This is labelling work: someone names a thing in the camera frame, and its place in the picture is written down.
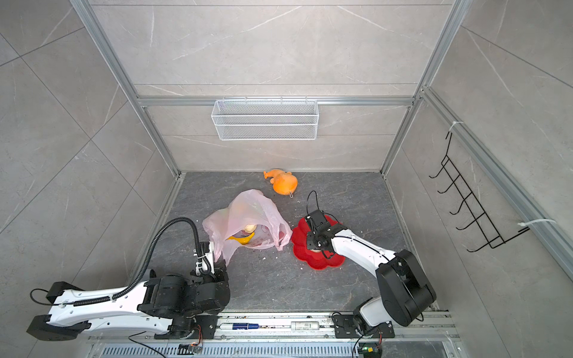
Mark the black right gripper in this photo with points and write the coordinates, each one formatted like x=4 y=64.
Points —
x=310 y=245

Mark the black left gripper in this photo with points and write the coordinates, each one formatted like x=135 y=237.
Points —
x=221 y=274

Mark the red flower-shaped plate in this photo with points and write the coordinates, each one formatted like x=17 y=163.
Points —
x=315 y=259

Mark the beige fake bun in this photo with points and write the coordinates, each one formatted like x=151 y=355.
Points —
x=249 y=229

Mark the pink plastic bag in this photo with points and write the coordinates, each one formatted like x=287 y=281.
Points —
x=250 y=207

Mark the yellow fake banana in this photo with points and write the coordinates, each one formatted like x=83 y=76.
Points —
x=242 y=238

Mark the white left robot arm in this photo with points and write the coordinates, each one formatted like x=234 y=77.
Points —
x=75 y=312

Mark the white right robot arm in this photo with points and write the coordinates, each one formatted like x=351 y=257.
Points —
x=405 y=291

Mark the red fake fruit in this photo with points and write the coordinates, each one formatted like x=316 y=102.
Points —
x=261 y=241

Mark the blue marker pen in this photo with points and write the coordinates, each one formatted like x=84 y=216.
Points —
x=244 y=326

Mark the orange toy fruit with loop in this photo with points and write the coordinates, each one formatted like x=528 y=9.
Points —
x=283 y=183

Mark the white tube on rail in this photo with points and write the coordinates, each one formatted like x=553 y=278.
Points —
x=305 y=326

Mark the white wire mesh basket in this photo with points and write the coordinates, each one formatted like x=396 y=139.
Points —
x=269 y=119

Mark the black wire hook rack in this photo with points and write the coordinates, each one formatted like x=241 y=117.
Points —
x=470 y=203

